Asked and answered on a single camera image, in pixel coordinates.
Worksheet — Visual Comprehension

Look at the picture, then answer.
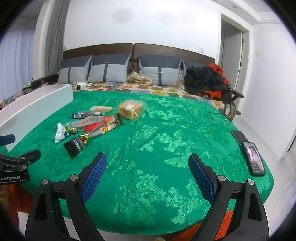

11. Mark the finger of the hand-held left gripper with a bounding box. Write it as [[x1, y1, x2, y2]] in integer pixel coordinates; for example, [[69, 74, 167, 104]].
[[0, 134, 16, 147], [0, 149, 41, 172]]

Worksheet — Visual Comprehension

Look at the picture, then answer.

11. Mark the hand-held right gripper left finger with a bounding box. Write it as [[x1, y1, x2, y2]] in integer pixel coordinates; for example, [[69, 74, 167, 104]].
[[25, 152, 108, 241]]

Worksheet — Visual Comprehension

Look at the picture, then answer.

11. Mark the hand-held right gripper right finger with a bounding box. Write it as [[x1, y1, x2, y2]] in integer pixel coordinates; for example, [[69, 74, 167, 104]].
[[188, 153, 270, 241]]

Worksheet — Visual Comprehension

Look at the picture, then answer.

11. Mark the black white-lettered snack packet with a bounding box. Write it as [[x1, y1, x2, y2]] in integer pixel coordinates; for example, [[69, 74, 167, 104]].
[[63, 133, 92, 159]]

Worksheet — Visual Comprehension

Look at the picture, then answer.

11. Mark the white snack packet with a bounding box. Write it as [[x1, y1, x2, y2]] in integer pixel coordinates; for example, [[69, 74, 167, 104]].
[[54, 122, 67, 144]]

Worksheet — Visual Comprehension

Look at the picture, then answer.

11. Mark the red snack packet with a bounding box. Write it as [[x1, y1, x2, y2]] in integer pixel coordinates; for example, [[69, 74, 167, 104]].
[[83, 116, 112, 133]]

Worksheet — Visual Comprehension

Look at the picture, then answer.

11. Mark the long black gold packet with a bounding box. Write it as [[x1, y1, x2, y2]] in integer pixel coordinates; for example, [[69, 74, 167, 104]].
[[89, 113, 125, 141]]

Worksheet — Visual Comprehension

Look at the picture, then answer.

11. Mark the clear corn sausage packet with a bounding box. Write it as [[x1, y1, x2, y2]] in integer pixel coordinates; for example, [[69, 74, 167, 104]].
[[69, 116, 104, 128]]

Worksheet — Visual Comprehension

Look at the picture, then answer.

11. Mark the yellow cake bar packet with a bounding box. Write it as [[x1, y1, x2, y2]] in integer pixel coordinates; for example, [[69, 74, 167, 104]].
[[90, 105, 113, 112]]

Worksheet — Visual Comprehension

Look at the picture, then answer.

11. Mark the bread loaf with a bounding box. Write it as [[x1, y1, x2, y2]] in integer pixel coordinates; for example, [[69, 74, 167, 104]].
[[118, 99, 147, 120]]

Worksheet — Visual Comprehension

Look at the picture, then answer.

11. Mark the black smartphone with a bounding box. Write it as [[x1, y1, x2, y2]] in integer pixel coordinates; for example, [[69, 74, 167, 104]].
[[231, 130, 249, 151]]

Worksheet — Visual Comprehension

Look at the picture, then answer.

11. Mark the smartphone with lit screen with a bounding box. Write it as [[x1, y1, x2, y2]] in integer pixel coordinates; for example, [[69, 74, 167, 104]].
[[242, 141, 266, 176]]

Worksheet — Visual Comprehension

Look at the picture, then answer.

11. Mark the green floral bedspread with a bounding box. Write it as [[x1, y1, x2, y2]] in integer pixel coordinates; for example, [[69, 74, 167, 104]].
[[0, 90, 275, 234]]

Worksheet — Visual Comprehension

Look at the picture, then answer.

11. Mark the pale window curtain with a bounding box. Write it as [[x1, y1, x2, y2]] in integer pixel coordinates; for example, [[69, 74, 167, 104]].
[[0, 38, 36, 94]]

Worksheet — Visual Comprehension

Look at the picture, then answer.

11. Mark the black chair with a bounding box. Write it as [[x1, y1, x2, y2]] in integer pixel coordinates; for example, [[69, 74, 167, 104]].
[[231, 89, 245, 100]]

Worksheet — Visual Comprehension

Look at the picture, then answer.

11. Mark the colourful floral bed sheet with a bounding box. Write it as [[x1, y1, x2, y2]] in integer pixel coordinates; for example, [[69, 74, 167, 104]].
[[0, 81, 235, 121]]

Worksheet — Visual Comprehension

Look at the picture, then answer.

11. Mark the black jacket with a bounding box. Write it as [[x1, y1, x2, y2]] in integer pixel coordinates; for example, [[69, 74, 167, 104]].
[[184, 66, 229, 95]]

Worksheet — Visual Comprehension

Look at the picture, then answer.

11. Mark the folded beige cloth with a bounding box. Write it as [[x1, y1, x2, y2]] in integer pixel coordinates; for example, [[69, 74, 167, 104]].
[[127, 72, 152, 86]]

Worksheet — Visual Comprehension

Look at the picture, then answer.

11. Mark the red orange jacket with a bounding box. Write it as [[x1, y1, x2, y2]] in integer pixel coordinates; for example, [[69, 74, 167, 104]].
[[201, 63, 231, 100]]

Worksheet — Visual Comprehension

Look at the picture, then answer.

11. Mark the grey curtain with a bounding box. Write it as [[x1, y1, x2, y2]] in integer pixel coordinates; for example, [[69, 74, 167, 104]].
[[46, 0, 70, 78]]

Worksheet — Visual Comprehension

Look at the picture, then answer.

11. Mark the dark brown headboard panel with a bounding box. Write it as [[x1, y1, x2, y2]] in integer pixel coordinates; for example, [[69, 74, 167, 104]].
[[134, 43, 216, 68], [62, 43, 134, 64]]

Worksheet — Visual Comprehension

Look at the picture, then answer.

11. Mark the thin black cable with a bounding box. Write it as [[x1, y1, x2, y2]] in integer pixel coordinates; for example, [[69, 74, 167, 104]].
[[208, 111, 233, 127]]

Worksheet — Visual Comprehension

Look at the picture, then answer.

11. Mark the dark bed side rail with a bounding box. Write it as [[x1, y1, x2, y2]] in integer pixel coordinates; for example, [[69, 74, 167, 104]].
[[31, 74, 59, 89]]

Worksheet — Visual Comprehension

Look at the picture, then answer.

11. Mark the charging cable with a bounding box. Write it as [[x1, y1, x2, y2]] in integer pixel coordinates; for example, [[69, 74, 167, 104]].
[[86, 82, 112, 90]]

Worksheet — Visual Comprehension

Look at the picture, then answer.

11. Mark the white door frame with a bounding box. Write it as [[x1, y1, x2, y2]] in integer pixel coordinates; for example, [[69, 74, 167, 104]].
[[217, 13, 252, 112]]

